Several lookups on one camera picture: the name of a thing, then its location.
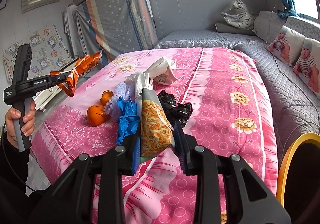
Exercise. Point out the grey hanging garment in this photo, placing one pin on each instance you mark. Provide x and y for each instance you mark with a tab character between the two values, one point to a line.
71	29

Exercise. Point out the striped sheet covered wardrobe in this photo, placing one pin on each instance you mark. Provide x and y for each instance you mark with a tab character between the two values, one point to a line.
115	27

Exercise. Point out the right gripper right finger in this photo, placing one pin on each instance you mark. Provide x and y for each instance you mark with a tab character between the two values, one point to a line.
248	199

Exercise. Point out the baby print pillow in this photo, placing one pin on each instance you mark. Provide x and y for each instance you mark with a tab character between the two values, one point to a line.
287	45
307	66

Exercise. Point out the black plastic trash bag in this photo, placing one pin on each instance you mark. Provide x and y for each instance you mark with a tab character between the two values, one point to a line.
174	111

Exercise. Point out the white foam net on table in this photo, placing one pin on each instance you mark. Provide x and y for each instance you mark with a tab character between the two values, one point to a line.
121	92

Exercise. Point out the grey back cushion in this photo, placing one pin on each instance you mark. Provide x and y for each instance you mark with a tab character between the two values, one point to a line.
267	25

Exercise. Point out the whole orange tangerine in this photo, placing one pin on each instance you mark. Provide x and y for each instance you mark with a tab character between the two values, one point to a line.
96	115

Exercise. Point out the person's left hand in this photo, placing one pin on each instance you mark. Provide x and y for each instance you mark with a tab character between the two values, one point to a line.
28	127

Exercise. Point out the white low cabinet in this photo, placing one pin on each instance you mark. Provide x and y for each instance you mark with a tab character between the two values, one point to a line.
43	98

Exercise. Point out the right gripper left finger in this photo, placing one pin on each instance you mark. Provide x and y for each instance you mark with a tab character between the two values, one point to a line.
70	198

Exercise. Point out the grey folded cushion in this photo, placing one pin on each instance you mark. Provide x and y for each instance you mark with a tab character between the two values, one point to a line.
225	28

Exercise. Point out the white tiger plush in bag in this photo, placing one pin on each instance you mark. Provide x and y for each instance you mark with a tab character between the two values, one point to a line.
237	14

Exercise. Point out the white crumpled tissue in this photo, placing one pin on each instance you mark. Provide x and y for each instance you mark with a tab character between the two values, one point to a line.
160	71

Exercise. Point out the orange snack wrapper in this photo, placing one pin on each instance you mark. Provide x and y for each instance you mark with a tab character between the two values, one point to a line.
88	62

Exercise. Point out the right baby print pillow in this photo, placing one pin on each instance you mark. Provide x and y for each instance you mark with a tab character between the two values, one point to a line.
307	66

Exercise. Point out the pink floral table cloth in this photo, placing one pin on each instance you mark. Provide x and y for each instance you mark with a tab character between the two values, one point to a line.
232	114

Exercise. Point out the cartoon print wall cloth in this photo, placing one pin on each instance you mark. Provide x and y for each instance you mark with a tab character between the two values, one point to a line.
49	53

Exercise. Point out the blue plastic glove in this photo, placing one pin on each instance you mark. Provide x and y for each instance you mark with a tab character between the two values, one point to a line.
128	121

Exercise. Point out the left baby print pillow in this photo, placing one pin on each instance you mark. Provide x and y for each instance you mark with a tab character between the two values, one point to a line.
287	45

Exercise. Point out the yellow trash bin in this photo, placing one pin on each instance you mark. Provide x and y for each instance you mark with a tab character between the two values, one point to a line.
298	180

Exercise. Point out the noodle snack bag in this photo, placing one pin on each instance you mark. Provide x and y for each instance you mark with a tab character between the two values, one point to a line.
155	130

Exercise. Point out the grey quilted sofa bed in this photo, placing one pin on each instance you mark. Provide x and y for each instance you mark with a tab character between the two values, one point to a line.
295	107

